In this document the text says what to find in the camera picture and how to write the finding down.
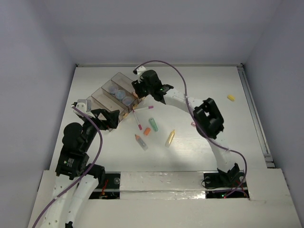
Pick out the clear tape roll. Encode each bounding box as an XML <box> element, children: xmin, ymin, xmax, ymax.
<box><xmin>108</xmin><ymin>85</ymin><xmax>119</xmax><ymax>95</ymax></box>

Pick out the green highlighter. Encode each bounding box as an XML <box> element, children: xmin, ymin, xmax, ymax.
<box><xmin>149</xmin><ymin>118</ymin><xmax>158</xmax><ymax>132</ymax></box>

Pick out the yellow highlighter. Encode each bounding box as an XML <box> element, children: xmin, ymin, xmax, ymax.
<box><xmin>165</xmin><ymin>130</ymin><xmax>175</xmax><ymax>147</ymax></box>

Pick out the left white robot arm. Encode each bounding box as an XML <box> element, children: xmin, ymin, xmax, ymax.
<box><xmin>39</xmin><ymin>107</ymin><xmax>119</xmax><ymax>228</ymax></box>

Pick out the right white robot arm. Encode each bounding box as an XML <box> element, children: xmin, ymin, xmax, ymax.
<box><xmin>132</xmin><ymin>66</ymin><xmax>240</xmax><ymax>189</ymax></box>

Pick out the clear brown compartment organizer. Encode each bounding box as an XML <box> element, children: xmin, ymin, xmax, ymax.
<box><xmin>88</xmin><ymin>72</ymin><xmax>142</xmax><ymax>122</ymax></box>

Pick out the white pink-capped pen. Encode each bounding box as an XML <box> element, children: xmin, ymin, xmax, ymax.
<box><xmin>133</xmin><ymin>105</ymin><xmax>154</xmax><ymax>112</ymax></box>

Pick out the white red-capped pen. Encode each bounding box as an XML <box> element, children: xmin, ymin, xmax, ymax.
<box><xmin>133</xmin><ymin>111</ymin><xmax>142</xmax><ymax>130</ymax></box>

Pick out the grey orange-tipped marker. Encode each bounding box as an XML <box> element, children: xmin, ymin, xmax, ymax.
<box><xmin>135</xmin><ymin>135</ymin><xmax>148</xmax><ymax>151</ymax></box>

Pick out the small orange eraser cap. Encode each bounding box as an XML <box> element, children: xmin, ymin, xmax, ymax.
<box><xmin>144</xmin><ymin>127</ymin><xmax>151</xmax><ymax>135</ymax></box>

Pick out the silver taped front board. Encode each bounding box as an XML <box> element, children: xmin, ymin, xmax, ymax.
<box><xmin>119</xmin><ymin>171</ymin><xmax>207</xmax><ymax>200</ymax></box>

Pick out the yellow eraser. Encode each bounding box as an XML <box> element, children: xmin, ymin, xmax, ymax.
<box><xmin>227</xmin><ymin>95</ymin><xmax>235</xmax><ymax>102</ymax></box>

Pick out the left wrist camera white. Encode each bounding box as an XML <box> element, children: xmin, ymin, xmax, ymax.
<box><xmin>71</xmin><ymin>99</ymin><xmax>92</xmax><ymax>114</ymax></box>

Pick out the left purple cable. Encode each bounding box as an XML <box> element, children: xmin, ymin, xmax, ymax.
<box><xmin>32</xmin><ymin>106</ymin><xmax>104</xmax><ymax>228</ymax></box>

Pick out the purple cable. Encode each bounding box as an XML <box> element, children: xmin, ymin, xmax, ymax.
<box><xmin>32</xmin><ymin>106</ymin><xmax>104</xmax><ymax>228</ymax></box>
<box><xmin>135</xmin><ymin>60</ymin><xmax>247</xmax><ymax>199</ymax></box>

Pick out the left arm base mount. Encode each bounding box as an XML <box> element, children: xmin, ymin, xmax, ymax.
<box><xmin>89</xmin><ymin>172</ymin><xmax>121</xmax><ymax>200</ymax></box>

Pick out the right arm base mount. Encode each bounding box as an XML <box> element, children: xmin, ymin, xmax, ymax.
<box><xmin>201</xmin><ymin>163</ymin><xmax>249</xmax><ymax>199</ymax></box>

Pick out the aluminium rail right edge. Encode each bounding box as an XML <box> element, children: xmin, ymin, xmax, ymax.
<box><xmin>237</xmin><ymin>64</ymin><xmax>276</xmax><ymax>169</ymax></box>

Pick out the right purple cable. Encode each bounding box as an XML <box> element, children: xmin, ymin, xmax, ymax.
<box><xmin>135</xmin><ymin>60</ymin><xmax>247</xmax><ymax>199</ymax></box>

